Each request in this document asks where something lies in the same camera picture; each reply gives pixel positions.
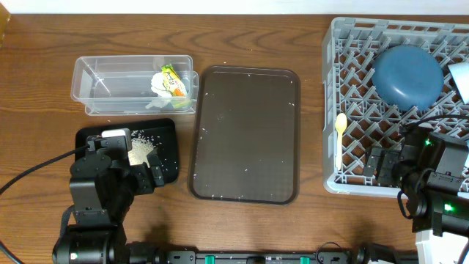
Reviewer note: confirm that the clear plastic bin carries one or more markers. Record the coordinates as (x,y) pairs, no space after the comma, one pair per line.
(121,85)

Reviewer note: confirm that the dark brown serving tray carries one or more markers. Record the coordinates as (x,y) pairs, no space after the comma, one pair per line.
(246,139)

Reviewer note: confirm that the green orange snack wrapper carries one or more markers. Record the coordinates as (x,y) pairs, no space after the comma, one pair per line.
(174,85)

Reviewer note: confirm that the white rice pile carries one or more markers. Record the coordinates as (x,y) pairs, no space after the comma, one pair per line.
(141,150)

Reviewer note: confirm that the pale yellow spoon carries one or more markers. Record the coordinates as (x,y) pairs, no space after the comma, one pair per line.
(340,126)

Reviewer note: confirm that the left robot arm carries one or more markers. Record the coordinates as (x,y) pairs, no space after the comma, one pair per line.
(103,187)

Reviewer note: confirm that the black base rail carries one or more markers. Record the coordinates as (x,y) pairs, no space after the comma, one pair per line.
(364,255)

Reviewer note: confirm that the grey dishwasher rack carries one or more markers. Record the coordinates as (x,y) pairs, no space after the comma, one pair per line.
(349,50)

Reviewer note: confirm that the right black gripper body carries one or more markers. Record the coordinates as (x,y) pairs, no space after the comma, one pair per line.
(390,168)

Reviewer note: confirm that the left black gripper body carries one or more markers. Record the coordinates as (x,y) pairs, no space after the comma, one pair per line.
(140,185)

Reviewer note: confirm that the light blue bowl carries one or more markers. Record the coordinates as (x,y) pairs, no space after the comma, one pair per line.
(460,74)

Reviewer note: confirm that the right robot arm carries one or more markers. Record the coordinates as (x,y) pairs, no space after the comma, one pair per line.
(428,171)

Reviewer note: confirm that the white tissue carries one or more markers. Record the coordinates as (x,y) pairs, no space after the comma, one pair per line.
(164,96)

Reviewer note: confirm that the dark blue plate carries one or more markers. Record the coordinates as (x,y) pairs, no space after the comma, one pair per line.
(407,76)

